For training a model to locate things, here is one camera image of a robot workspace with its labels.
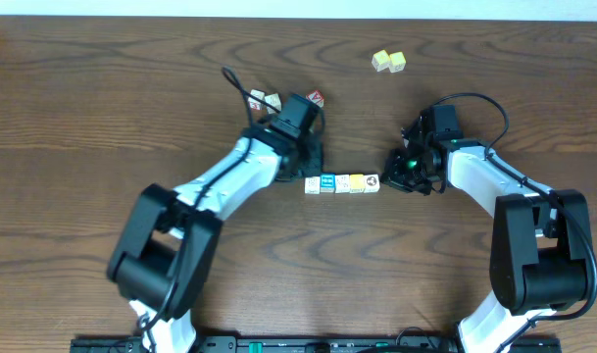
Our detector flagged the white block letter B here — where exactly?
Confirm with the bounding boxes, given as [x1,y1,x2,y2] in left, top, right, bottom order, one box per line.
[304,176,321,194]

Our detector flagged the blue top wooden block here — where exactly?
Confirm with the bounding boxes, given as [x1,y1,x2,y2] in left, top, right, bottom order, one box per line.
[320,174,336,193]

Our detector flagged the white green wooden block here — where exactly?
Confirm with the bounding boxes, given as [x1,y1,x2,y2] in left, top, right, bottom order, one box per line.
[335,175,351,193]

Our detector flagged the brown circle wooden block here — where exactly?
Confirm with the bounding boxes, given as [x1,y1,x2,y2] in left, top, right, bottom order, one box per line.
[364,174,380,193]

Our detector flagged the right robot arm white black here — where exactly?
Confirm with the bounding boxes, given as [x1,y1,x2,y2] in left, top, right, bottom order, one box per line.
[381,123,597,352]

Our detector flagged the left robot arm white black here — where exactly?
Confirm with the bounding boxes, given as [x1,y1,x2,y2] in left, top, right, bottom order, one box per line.
[107,117,322,352]

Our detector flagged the red letter A block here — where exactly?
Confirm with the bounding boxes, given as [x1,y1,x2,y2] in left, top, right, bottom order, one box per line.
[306,90,324,108]

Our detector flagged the white letter wooden block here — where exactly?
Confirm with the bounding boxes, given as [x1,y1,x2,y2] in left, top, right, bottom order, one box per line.
[264,93,282,114]

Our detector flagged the white red wooden block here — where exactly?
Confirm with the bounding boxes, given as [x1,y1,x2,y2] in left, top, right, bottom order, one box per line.
[248,89,265,111]

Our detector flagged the pale yellow far block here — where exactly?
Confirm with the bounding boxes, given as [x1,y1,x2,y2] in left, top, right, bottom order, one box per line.
[372,50,390,72]

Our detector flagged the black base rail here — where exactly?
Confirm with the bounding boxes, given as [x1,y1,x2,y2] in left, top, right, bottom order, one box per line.
[70,324,564,353]

